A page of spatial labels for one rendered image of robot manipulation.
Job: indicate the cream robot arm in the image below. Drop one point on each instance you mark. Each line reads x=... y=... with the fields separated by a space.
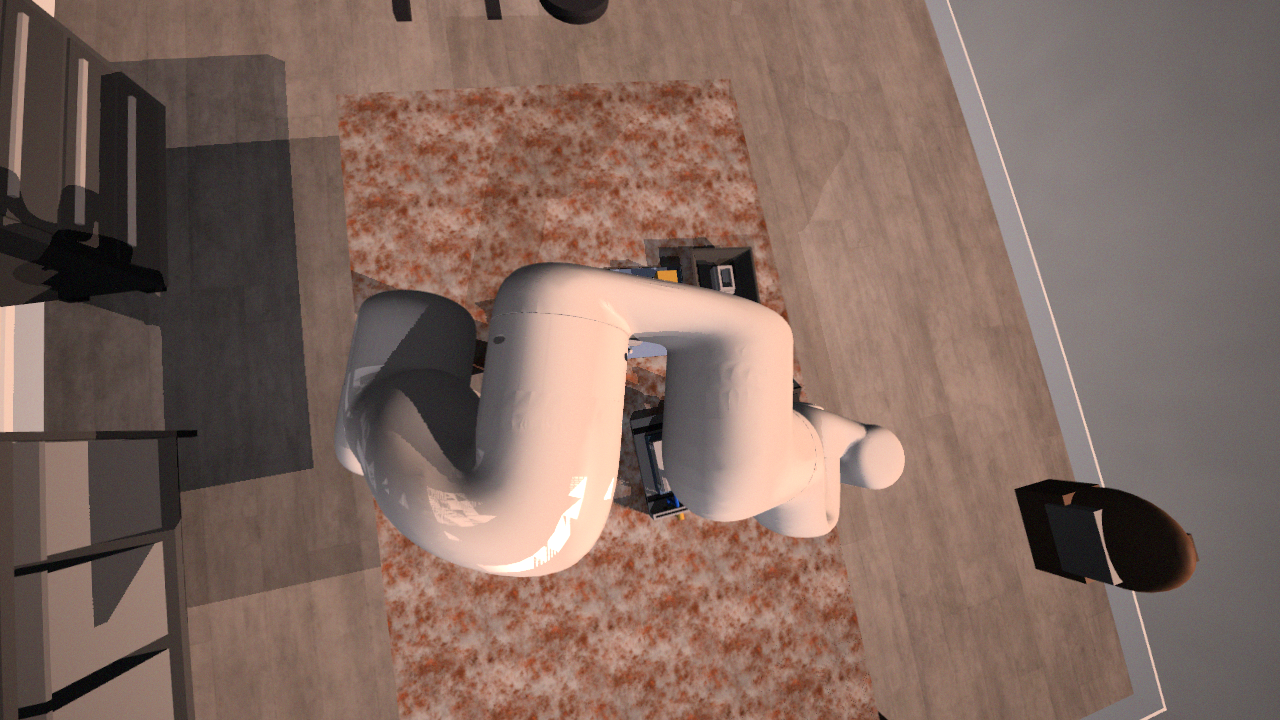
x=520 y=481

